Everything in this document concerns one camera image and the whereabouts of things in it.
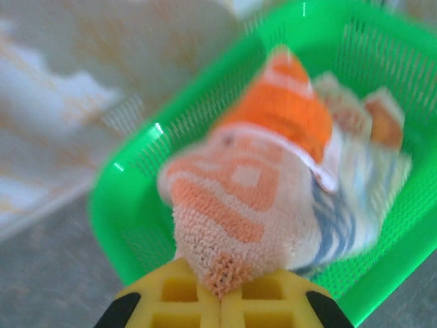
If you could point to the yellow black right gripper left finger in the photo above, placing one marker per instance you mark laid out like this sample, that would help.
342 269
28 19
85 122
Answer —
170 300

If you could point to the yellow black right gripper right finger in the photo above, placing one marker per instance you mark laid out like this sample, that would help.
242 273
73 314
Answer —
273 300

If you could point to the white towel with rabbit lettering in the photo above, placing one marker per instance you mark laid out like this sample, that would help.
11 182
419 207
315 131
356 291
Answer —
222 205

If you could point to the peach cartoon character towel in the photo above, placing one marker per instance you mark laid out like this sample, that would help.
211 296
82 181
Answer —
385 123

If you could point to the orange flower lion towel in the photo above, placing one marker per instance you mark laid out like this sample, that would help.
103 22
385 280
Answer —
283 112

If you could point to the green plastic basket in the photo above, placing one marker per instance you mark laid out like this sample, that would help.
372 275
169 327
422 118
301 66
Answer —
116 212

